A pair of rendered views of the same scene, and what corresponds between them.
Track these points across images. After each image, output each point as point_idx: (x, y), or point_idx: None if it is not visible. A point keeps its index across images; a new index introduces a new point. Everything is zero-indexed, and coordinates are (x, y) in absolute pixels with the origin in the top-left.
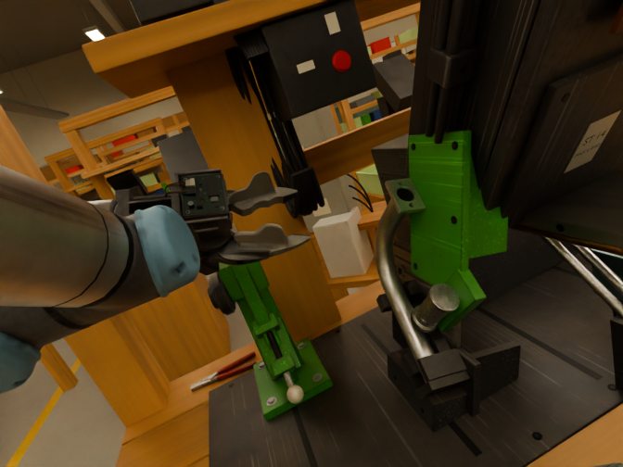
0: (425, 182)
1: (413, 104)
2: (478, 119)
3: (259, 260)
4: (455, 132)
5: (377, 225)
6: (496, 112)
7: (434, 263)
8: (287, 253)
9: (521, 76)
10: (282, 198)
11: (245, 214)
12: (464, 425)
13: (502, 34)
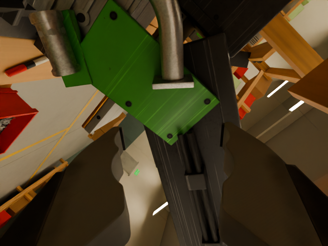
0: (172, 95)
1: (235, 117)
2: (172, 149)
3: (39, 191)
4: (176, 140)
5: (174, 15)
6: (164, 158)
7: (106, 54)
8: None
9: (164, 176)
10: (223, 141)
11: (221, 209)
12: None
13: (181, 188)
